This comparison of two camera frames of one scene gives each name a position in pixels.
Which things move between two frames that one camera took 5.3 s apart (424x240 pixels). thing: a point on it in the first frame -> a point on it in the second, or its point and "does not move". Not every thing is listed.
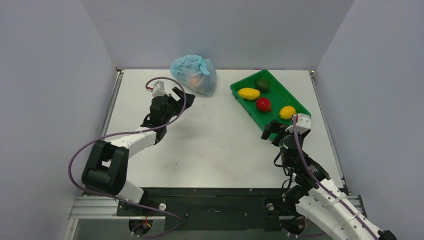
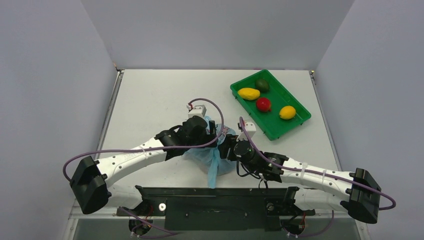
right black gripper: [278, 131] -> [225, 145]
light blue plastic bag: [197, 73] -> [210, 161]
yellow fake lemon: [286, 112] does not move
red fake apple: [263, 104] does not move
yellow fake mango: [249, 93] does not move
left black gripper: [179, 104] -> [208, 138]
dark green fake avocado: [263, 85] does not move
